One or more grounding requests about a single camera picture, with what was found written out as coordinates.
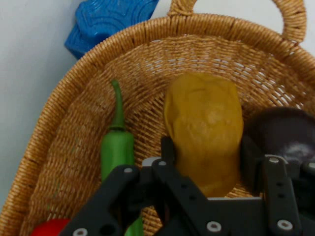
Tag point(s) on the yellow toy bell pepper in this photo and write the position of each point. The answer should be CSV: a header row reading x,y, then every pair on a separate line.
x,y
204,127

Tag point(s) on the red toy tomato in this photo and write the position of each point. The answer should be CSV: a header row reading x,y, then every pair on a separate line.
x,y
50,228

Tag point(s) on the dark purple toy eggplant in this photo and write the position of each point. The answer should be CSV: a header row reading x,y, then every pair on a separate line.
x,y
285,130

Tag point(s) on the green toy chili pepper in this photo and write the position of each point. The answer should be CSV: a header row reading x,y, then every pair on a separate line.
x,y
116,150

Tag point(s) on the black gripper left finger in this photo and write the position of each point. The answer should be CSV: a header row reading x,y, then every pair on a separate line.
x,y
137,196

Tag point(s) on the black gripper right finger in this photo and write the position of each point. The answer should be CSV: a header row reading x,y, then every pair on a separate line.
x,y
278,186

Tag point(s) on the woven wicker basket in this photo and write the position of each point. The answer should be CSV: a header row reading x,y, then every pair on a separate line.
x,y
73,152

